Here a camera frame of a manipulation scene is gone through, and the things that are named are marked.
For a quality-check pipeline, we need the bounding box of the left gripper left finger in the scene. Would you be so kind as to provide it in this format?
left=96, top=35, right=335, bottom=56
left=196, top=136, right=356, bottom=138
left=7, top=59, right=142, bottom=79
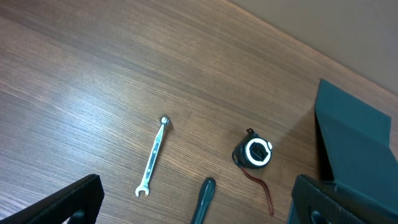
left=1, top=174, right=104, bottom=224

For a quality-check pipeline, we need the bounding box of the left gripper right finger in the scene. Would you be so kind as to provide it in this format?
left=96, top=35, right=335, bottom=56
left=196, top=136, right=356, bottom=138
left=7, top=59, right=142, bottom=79
left=291, top=174, right=397, bottom=224

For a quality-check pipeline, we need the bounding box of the dark green box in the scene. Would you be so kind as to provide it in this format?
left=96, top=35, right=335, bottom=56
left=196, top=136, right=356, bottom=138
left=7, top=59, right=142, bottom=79
left=287, top=80, right=397, bottom=223

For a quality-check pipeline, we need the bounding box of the black round tape measure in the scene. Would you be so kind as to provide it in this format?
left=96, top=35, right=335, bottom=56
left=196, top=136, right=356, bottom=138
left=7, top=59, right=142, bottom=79
left=231, top=128, right=274, bottom=216

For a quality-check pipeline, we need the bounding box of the black red screwdriver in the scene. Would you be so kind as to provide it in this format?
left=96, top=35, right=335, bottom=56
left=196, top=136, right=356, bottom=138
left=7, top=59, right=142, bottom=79
left=191, top=177, right=216, bottom=224

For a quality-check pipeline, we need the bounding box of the silver combination wrench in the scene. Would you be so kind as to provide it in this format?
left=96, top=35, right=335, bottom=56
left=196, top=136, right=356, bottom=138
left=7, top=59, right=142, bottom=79
left=135, top=115, right=170, bottom=197

